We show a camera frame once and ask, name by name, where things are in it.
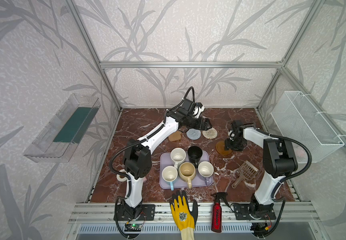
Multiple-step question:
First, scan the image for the cream woven round coaster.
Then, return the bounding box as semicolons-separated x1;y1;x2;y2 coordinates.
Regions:
202;128;218;140

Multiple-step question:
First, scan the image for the grey round coaster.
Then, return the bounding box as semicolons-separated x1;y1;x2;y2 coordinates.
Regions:
186;129;201;141

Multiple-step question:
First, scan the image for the brown wooden round coaster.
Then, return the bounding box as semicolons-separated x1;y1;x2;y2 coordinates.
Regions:
215;141;232;157

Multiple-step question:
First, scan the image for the cork flower coaster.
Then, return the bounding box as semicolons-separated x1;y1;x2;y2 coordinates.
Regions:
168;131;182;142

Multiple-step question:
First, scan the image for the black mug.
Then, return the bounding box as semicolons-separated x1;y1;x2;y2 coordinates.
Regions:
187;146;202;169

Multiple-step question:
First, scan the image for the white speckled mug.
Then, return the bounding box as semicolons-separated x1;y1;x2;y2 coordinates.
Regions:
170;148;186;170

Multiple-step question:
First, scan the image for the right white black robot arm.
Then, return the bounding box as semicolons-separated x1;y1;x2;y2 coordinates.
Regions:
224;121;312;215

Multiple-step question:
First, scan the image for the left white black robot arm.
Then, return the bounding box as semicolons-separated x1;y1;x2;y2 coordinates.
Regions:
109;99;212;212

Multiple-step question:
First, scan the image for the lavender plastic tray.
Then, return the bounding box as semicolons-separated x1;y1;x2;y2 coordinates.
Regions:
159;150;214;190

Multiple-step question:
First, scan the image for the beige yellow mug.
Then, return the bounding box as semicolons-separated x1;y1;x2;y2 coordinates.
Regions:
178;162;196;189

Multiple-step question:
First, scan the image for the pink object in basket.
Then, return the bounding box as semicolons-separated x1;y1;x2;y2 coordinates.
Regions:
294;147;307;159

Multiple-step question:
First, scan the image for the red spray bottle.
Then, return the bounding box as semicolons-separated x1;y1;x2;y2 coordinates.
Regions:
211;192;230;233

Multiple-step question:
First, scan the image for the white tape roll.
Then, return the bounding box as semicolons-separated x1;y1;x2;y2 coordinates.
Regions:
117;169;129;182

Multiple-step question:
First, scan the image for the yellow black work glove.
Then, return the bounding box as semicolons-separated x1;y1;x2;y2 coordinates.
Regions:
170;190;198;240

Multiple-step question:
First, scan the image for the green circuit board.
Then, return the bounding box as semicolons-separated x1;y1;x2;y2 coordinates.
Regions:
125;223;143;232

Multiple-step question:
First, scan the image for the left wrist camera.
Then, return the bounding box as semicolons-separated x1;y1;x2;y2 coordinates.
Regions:
193;103;204;119

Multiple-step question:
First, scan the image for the white mug lavender handle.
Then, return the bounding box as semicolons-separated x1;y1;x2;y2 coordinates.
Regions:
198;161;214;186

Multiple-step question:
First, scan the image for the white mug blue handle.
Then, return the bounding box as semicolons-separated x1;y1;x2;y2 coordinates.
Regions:
162;166;178;191

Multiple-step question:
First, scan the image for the white wire mesh basket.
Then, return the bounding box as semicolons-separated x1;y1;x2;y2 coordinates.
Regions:
271;91;344;163

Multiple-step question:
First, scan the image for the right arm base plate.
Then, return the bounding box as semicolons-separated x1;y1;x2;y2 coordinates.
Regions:
231;203;276;221

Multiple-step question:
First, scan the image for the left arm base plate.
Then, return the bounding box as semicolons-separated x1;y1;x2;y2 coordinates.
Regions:
114;203;156;221

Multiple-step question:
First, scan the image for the clear plastic wall bin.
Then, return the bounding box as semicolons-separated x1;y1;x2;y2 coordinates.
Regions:
23;94;101;163

